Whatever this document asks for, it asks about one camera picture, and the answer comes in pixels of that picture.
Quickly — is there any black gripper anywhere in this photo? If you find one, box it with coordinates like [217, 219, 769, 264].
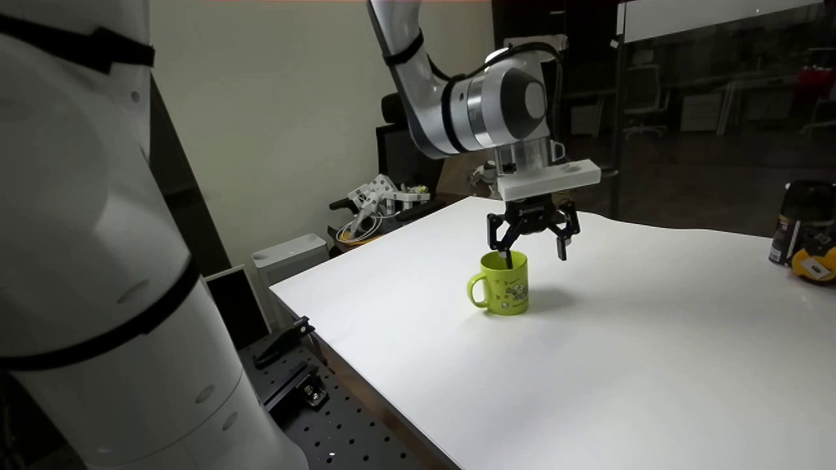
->
[483, 191, 581, 272]

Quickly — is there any green mug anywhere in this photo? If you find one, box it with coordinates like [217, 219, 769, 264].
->
[464, 248, 533, 319]

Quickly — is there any white black robot gripper spare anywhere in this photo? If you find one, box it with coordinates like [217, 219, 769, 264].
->
[325, 172, 436, 252]

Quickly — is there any black perforated breadboard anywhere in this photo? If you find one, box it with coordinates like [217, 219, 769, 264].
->
[231, 290, 459, 470]

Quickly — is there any black table clamp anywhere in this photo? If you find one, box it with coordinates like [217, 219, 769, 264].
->
[260, 358, 332, 411]
[250, 312, 317, 370]

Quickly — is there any dark can with grey cap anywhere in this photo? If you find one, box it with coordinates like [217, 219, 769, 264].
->
[765, 176, 836, 266]

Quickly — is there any yellow black tape measure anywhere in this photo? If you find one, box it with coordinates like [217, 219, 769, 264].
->
[785, 245, 836, 287]

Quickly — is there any whiteboard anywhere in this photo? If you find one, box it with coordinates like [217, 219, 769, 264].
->
[613, 0, 824, 47]

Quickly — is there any black box with grey edge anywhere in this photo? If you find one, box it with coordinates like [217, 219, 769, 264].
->
[200, 264, 273, 353]

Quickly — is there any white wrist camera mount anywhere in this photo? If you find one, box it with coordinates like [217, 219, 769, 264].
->
[494, 157, 602, 202]

